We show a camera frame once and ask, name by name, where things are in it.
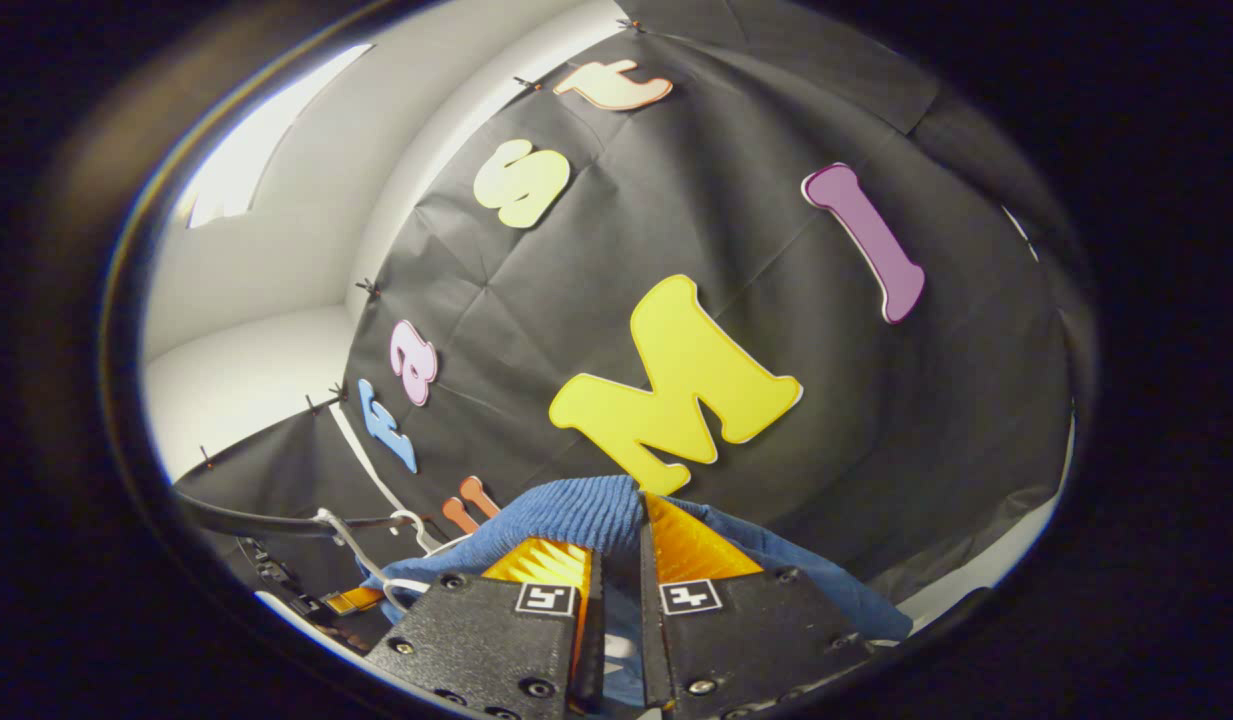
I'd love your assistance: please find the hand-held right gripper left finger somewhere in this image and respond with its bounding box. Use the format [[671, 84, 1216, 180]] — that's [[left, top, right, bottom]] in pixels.
[[366, 537, 608, 720]]

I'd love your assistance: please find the ceiling light panel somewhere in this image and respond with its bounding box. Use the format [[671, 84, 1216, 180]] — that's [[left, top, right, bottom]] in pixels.
[[181, 43, 374, 229]]

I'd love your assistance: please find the black clothes rail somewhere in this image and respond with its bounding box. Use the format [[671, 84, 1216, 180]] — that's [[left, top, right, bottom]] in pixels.
[[171, 490, 449, 541]]

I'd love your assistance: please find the black backdrop cloth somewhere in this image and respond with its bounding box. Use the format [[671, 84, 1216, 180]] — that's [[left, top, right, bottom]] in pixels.
[[171, 0, 1092, 641]]

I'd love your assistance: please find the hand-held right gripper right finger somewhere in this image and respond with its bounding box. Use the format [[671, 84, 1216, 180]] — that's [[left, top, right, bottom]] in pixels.
[[640, 492, 877, 719]]

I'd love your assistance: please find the blue shirt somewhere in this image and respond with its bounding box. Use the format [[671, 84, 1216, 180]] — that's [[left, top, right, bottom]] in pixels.
[[361, 475, 914, 711]]

